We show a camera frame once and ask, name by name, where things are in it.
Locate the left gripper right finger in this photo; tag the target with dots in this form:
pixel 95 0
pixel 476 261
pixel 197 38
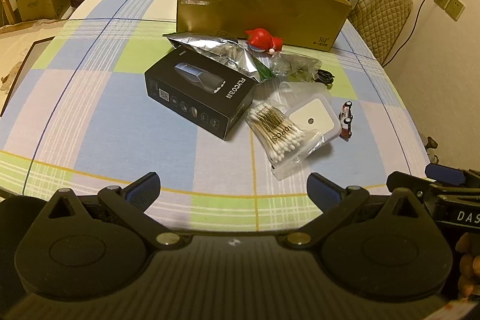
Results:
pixel 338 206

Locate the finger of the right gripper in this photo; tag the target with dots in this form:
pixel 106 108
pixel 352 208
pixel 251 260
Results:
pixel 421 188
pixel 442 173

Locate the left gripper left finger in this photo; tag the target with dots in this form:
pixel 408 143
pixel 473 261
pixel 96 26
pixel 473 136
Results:
pixel 128 206

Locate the cotton swabs bag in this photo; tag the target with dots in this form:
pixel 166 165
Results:
pixel 286 143

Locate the red toy car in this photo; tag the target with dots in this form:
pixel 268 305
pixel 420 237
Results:
pixel 345 118

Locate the white square plastic case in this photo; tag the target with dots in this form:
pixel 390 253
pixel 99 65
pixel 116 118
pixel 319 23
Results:
pixel 316 114

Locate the black shaver box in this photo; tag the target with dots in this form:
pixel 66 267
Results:
pixel 207 93

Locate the silver foil tea pouch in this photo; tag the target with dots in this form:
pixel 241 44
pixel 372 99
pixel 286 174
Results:
pixel 225 51

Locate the red cat figurine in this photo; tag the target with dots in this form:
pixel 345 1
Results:
pixel 260 40

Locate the translucent plastic cup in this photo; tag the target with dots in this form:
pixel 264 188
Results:
pixel 294 93

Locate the clear bag with white pads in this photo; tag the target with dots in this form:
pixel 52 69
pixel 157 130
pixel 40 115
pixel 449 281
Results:
pixel 296 65

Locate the person's right hand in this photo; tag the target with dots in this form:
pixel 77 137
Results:
pixel 468 284

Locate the checkered bed sheet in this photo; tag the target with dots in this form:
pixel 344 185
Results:
pixel 82 119

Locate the quilted beige chair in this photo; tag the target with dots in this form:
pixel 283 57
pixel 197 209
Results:
pixel 379 23

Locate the dark framed floor panel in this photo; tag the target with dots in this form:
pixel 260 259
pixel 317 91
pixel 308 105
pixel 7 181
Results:
pixel 12 80

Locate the brown cardboard box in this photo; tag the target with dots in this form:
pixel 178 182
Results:
pixel 313 24

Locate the wall power socket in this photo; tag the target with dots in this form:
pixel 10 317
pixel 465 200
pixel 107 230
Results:
pixel 453 8

